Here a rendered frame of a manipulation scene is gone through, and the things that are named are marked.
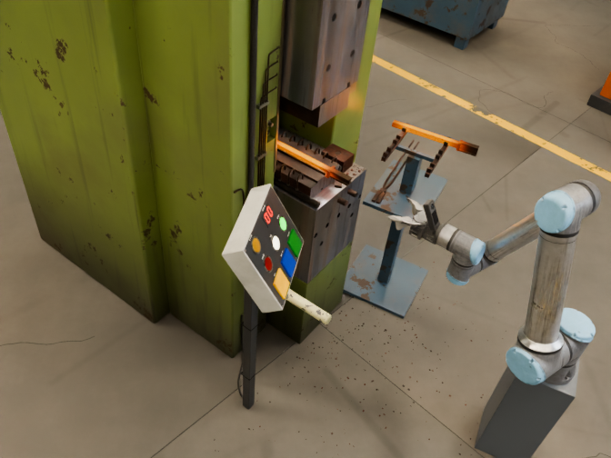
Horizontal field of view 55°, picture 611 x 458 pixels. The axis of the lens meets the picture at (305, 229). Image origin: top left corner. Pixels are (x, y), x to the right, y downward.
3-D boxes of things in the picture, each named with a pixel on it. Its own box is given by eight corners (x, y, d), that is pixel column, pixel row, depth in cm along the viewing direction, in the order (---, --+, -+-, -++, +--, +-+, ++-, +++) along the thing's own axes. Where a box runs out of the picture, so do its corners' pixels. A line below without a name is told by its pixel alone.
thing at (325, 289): (341, 301, 325) (353, 240, 293) (299, 344, 302) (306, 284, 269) (263, 253, 347) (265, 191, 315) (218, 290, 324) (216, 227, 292)
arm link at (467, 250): (473, 271, 220) (480, 253, 213) (443, 255, 225) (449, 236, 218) (483, 257, 226) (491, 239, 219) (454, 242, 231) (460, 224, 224)
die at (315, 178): (336, 178, 256) (339, 162, 250) (309, 200, 243) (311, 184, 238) (262, 139, 272) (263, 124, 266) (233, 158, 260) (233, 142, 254)
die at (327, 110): (347, 107, 231) (351, 85, 225) (317, 127, 219) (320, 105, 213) (265, 69, 248) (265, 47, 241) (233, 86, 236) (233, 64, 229)
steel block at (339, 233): (353, 240, 293) (366, 168, 262) (306, 283, 269) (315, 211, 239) (265, 191, 315) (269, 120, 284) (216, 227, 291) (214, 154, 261)
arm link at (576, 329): (587, 354, 225) (607, 325, 213) (559, 374, 217) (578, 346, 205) (555, 326, 233) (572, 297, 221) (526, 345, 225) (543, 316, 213)
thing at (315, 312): (331, 320, 240) (333, 312, 236) (324, 328, 237) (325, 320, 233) (249, 267, 257) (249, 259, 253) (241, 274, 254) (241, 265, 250)
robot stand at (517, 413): (529, 427, 278) (580, 353, 237) (522, 469, 263) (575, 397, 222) (483, 408, 283) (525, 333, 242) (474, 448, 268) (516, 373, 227)
